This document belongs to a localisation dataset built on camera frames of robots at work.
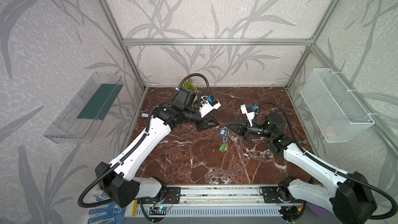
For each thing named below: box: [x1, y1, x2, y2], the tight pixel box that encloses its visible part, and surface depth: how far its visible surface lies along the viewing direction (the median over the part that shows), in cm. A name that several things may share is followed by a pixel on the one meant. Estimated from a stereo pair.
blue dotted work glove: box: [88, 191, 127, 224], surface depth 70 cm
